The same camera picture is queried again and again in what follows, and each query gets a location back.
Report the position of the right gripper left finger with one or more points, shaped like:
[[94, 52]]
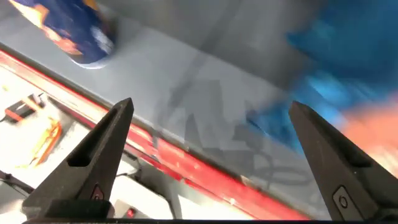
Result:
[[104, 175]]

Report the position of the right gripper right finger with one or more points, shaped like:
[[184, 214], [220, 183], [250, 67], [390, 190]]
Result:
[[329, 161]]

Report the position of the blue orange snack pack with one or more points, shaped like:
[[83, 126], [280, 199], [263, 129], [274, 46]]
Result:
[[348, 71], [77, 28]]

